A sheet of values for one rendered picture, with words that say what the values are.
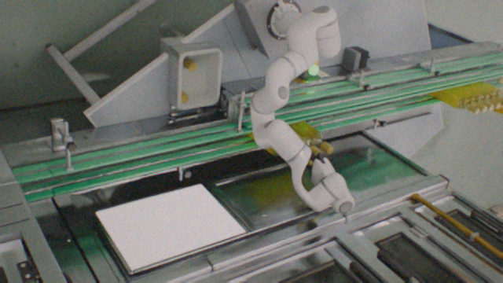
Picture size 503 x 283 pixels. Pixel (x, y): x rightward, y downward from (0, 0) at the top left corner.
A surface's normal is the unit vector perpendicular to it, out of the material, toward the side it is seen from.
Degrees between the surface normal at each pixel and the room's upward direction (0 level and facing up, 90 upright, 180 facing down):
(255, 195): 90
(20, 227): 90
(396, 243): 90
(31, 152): 90
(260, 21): 5
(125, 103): 0
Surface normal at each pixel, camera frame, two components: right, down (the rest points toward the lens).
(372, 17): 0.55, 0.46
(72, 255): 0.11, -0.87
